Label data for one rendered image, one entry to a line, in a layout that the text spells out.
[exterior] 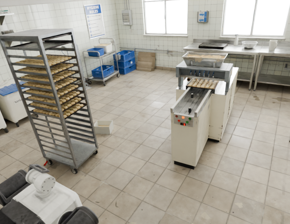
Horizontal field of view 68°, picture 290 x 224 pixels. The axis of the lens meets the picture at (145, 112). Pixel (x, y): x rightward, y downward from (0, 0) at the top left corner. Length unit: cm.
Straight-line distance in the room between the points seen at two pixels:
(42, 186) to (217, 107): 263
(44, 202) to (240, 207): 215
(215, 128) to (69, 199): 267
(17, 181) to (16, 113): 363
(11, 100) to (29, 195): 368
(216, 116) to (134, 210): 170
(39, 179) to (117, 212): 175
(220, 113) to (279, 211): 134
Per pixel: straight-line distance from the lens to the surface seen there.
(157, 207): 262
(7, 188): 120
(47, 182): 97
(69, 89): 279
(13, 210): 108
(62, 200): 101
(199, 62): 308
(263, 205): 284
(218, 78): 308
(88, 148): 335
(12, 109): 473
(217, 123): 331
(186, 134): 268
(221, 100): 313
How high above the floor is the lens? 208
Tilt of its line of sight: 28 degrees down
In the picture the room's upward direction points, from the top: 5 degrees counter-clockwise
